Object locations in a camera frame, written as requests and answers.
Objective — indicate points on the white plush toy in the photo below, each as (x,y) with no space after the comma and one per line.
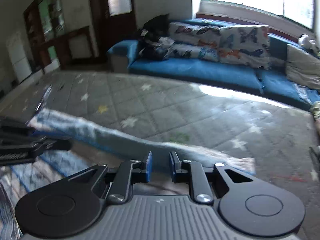
(306,42)

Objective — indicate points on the black bag on sofa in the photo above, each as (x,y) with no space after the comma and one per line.
(149,38)

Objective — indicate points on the grey cushion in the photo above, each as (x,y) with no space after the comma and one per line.
(302,67)

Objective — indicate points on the grey quilted star table cover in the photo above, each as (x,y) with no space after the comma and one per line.
(282,140)

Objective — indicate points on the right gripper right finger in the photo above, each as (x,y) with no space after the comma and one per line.
(191,173)

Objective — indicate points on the silver pen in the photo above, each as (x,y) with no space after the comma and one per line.
(42,103)

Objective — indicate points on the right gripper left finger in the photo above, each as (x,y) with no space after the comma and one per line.
(125,176)

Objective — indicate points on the striped blue pink knit garment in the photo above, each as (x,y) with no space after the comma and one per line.
(94,144)

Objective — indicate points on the dark wooden cabinet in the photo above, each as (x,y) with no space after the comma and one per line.
(60,30)

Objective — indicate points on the dark wooden door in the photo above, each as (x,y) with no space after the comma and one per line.
(113,21)

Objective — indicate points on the large butterfly print pillow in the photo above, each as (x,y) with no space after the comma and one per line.
(246,45)

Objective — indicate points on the long butterfly print pillow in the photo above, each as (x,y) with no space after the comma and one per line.
(194,41)

